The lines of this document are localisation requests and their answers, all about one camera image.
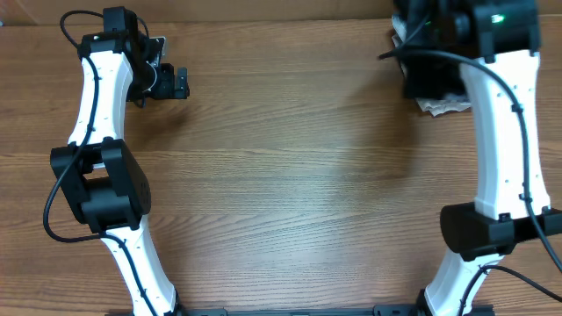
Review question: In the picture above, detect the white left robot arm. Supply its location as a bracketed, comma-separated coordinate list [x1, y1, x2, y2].
[43, 6, 190, 315]

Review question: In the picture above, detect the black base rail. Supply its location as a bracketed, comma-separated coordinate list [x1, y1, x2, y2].
[104, 302, 497, 316]

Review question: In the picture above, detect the black t-shirt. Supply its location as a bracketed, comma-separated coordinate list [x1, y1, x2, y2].
[400, 56, 465, 100]

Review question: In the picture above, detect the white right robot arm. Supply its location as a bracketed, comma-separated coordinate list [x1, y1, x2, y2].
[391, 0, 561, 315]

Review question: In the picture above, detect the grey folded garment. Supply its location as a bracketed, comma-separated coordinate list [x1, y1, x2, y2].
[392, 13, 471, 117]

